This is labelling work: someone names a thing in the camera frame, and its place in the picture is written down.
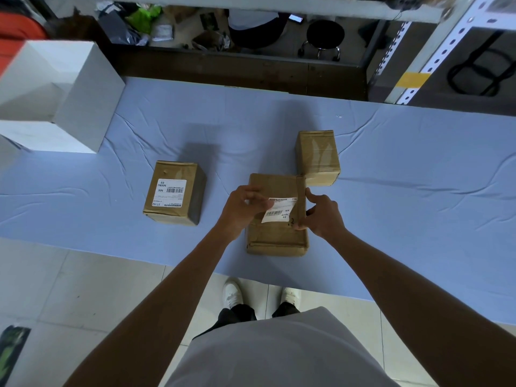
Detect person's right hand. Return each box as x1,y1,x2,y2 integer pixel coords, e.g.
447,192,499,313
292,187,348,243

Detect person's left hand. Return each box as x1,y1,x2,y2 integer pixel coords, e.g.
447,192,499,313
216,185,276,243

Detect white barcode label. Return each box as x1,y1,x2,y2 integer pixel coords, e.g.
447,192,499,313
261,197,298,224
151,178,188,208

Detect large cardboard box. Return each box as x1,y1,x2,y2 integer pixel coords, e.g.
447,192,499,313
246,173,310,257

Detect small brown cardboard box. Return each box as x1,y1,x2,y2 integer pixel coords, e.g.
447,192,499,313
295,130,342,188

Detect medium brown cardboard box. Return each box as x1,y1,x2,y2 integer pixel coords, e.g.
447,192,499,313
142,160,207,227

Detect white bin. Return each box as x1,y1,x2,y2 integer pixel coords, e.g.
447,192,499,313
0,40,126,154

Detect person's left forearm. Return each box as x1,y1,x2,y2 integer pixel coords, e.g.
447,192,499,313
62,233,237,387

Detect person's right forearm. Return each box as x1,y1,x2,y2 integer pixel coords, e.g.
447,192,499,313
330,229,516,387

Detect person's left white shoe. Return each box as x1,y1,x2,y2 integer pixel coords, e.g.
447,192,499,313
222,277,245,310

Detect person's white shoe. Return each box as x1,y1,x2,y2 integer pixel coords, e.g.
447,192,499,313
222,277,245,310
281,286,302,306

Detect person's right white shoe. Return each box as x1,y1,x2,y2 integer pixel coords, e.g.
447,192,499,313
281,286,302,306

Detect person's dark trousers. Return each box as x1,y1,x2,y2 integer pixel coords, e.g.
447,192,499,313
193,302,301,340

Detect person's white shirt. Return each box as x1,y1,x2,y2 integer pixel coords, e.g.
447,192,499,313
165,306,400,387

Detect blue table cloth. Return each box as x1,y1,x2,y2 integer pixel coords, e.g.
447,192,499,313
0,76,516,326

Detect yellow tape strip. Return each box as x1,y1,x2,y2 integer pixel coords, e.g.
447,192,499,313
395,71,432,88

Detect black rolling stool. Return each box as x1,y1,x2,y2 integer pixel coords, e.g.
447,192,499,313
297,19,346,62

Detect long gray shelf board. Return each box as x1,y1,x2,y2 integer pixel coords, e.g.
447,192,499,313
92,0,444,24

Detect bright green bag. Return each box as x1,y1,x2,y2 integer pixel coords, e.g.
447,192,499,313
125,5,162,35

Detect gray plastic bag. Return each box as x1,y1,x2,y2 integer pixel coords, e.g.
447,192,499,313
98,10,148,46

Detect dark green bag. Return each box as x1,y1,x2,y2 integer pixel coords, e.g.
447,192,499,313
0,325,32,387

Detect red plastic chair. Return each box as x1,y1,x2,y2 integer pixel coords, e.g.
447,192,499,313
0,11,49,75

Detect white perforated shelf post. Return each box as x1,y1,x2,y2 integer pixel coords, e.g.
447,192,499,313
385,0,505,105
375,21,412,75

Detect black wire stand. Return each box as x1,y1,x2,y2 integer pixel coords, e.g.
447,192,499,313
446,30,516,97

